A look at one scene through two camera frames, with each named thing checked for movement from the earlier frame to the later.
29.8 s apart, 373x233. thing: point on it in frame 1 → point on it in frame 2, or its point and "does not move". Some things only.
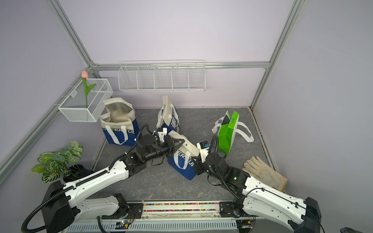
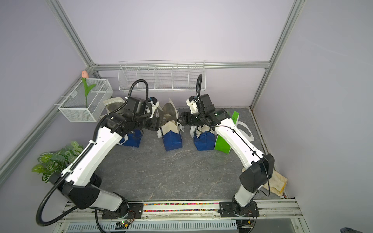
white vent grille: x=156 y=226 does not move
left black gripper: x=170 y=144 → x=154 y=125
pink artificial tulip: x=87 y=89 does not move
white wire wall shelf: x=162 y=75 does not move
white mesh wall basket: x=74 y=107 does not move
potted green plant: x=57 y=165 does not move
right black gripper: x=198 y=165 → x=189 y=121
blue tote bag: x=168 y=117 does not move
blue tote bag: x=180 y=159 → x=204 y=137
